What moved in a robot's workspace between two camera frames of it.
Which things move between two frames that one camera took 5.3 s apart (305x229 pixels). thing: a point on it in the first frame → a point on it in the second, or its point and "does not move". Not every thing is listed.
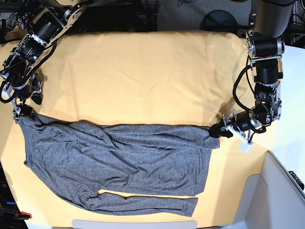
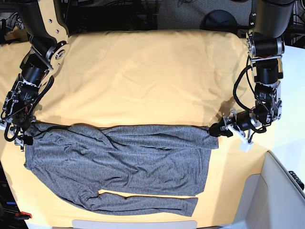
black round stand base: [218, 20] does not move
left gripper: [23, 88] → [23, 121]
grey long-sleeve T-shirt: [79, 160] does not move
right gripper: [242, 122] does not move
